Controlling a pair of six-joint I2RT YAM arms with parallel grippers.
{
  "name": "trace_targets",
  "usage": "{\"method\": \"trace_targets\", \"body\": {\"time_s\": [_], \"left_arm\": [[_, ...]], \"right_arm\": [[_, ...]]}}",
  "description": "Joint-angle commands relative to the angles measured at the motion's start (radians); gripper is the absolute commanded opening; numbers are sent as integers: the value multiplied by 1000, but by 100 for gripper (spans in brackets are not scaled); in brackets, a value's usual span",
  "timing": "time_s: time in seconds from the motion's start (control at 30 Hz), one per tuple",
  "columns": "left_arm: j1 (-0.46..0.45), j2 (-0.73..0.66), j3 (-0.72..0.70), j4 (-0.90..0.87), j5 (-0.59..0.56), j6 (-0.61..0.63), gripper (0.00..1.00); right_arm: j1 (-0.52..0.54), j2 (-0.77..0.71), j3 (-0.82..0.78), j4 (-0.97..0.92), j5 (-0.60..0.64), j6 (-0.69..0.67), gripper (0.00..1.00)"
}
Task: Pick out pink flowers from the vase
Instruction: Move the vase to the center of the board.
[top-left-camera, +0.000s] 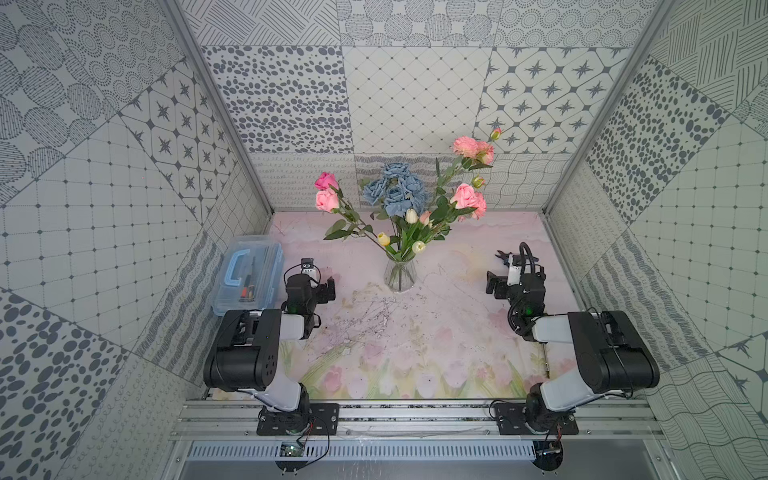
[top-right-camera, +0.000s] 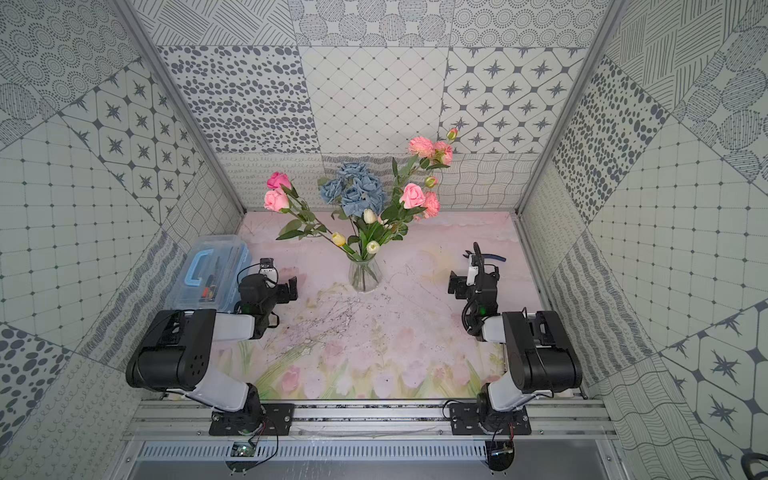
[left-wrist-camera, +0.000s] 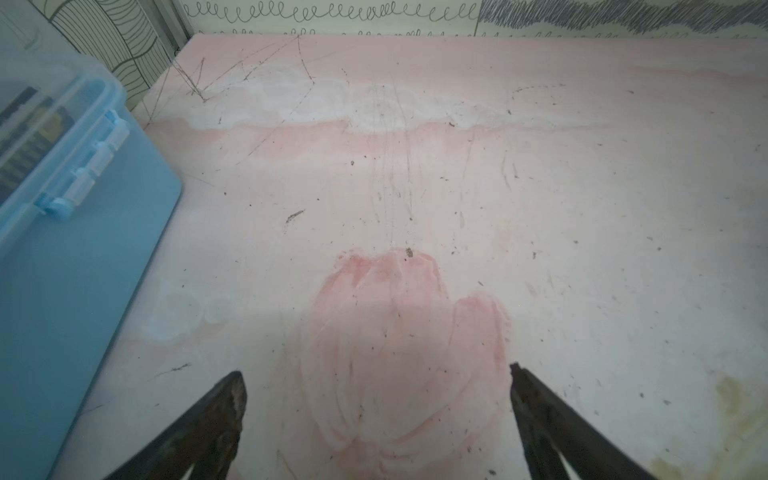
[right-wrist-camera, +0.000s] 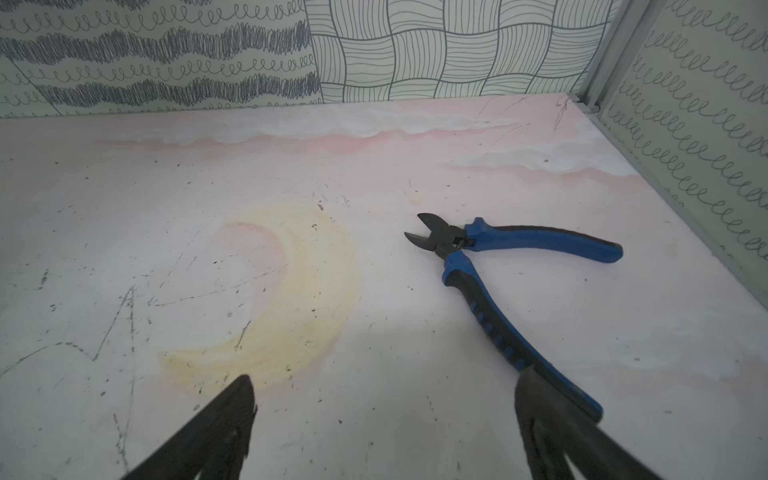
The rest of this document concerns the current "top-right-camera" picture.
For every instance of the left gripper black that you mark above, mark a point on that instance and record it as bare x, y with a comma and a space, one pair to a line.
285, 290

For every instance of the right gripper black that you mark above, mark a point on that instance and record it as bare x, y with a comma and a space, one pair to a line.
459, 285

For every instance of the clear glass vase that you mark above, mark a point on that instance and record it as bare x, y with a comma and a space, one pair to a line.
364, 275

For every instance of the light pink rose stem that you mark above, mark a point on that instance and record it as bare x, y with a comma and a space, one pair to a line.
303, 223

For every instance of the pink carnation spray stem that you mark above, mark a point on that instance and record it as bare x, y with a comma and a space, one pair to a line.
426, 156

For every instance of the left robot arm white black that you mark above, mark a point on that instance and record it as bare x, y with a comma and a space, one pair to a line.
175, 356

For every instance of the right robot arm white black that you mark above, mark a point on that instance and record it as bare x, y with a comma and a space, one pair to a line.
541, 360

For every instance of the clear blue tool box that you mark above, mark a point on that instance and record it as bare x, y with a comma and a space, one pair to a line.
208, 278

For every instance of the yellow white tulip bunch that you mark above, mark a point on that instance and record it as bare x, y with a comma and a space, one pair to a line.
372, 233

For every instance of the magenta rose stem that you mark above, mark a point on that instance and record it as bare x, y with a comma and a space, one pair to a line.
279, 180

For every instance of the blue hydrangea flower bunch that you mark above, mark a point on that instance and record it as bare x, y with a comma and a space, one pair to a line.
354, 190

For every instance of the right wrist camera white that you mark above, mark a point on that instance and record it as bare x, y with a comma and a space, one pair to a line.
476, 264

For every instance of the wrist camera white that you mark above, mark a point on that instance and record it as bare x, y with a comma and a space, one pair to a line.
268, 270
476, 264

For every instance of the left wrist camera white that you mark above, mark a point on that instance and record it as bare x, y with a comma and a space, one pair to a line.
268, 270

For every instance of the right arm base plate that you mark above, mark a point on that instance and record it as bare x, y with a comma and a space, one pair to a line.
467, 419

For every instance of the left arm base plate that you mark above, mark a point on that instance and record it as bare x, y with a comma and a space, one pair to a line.
272, 419

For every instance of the aluminium rail frame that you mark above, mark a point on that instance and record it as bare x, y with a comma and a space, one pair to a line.
358, 430

